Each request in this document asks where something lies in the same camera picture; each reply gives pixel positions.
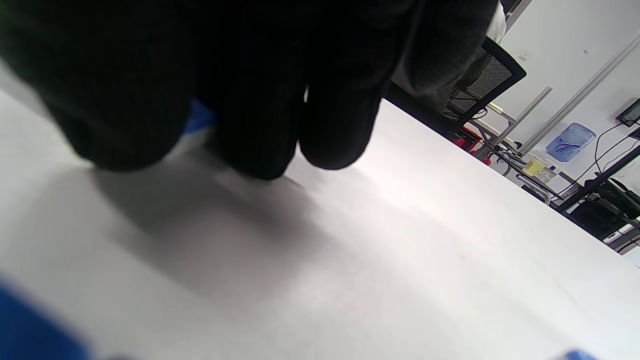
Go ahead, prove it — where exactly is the blue poster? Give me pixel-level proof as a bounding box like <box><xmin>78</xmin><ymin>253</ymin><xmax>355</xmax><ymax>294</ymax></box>
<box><xmin>546</xmin><ymin>122</ymin><xmax>597</xmax><ymax>162</ymax></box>

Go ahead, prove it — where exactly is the grey metal bar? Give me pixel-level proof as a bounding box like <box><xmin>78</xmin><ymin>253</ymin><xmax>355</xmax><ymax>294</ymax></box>
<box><xmin>520</xmin><ymin>35</ymin><xmax>640</xmax><ymax>155</ymax></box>
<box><xmin>492</xmin><ymin>86</ymin><xmax>554</xmax><ymax>147</ymax></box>

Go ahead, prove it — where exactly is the red box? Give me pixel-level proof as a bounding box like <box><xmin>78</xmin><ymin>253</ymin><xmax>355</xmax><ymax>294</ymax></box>
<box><xmin>452</xmin><ymin>126</ymin><xmax>493</xmax><ymax>166</ymax></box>

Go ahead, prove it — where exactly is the black background desk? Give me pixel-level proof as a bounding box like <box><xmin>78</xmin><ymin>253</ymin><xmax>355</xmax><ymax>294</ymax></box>
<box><xmin>552</xmin><ymin>145</ymin><xmax>640</xmax><ymax>241</ymax></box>

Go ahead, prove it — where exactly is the single blue mahjong tile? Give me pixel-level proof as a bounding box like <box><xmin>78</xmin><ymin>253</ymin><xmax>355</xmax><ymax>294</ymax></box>
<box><xmin>167</xmin><ymin>99</ymin><xmax>219</xmax><ymax>157</ymax></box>

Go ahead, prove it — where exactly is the black mesh office chair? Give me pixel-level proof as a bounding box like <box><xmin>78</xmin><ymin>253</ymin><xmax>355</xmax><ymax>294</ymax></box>
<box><xmin>385</xmin><ymin>37</ymin><xmax>527</xmax><ymax>137</ymax></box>

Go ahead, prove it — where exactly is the black monitor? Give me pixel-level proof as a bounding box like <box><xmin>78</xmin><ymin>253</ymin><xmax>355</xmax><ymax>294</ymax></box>
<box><xmin>616</xmin><ymin>98</ymin><xmax>640</xmax><ymax>127</ymax></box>

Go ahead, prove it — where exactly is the person's right hand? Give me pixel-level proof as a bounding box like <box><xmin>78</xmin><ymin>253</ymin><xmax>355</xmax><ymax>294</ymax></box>
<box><xmin>0</xmin><ymin>0</ymin><xmax>501</xmax><ymax>181</ymax></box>

